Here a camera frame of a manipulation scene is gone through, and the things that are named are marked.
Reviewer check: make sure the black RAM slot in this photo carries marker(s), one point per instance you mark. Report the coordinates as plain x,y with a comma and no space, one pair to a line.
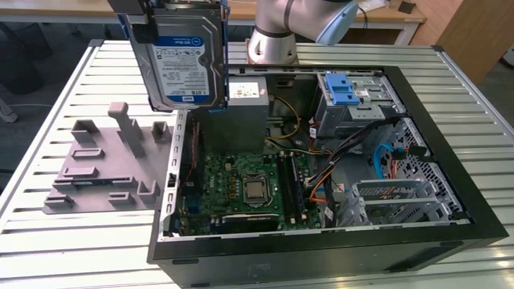
286,186

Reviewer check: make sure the silver CPU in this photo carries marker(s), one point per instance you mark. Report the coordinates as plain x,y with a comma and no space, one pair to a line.
255,192

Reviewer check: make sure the small black box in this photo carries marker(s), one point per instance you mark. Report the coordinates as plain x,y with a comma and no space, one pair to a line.
407,6

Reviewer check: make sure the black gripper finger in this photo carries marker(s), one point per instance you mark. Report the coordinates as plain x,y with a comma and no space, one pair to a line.
146,33

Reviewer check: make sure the wooden desk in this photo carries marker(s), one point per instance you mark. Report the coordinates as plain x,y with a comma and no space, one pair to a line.
60,7

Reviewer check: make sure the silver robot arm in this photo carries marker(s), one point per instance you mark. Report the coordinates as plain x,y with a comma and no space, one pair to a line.
273,18

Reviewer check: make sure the silver disk bay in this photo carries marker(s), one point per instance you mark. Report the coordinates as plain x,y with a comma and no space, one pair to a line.
401,206

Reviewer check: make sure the grey power supply unit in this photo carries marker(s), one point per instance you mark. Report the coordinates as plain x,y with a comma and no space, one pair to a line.
241,129

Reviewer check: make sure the black chair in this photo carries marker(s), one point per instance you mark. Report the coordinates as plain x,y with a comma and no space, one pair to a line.
24,60

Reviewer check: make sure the CPU socket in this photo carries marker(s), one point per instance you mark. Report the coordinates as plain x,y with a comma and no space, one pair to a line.
242,192

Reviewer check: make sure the silver optical drive cage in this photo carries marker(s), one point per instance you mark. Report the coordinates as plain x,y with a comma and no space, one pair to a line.
361,117

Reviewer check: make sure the black graphics card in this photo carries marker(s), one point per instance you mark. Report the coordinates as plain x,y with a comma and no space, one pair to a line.
249,221

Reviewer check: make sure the black PC case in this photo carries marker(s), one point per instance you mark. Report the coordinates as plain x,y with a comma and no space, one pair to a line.
321,262

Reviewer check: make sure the hard disk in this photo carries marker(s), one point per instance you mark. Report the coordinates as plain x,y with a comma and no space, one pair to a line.
181,60

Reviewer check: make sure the blue drive cage latch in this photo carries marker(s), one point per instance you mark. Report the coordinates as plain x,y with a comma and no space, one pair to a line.
341,90

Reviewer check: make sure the RAM stick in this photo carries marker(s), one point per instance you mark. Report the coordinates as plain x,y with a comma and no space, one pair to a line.
299,186

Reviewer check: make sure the green motherboard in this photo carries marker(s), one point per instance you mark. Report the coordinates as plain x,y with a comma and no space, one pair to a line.
225,180

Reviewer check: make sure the wooden cabinet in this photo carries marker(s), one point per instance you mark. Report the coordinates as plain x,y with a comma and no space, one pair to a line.
474,30

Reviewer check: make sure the grey parts rack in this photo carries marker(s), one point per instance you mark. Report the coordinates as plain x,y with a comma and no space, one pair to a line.
108,168

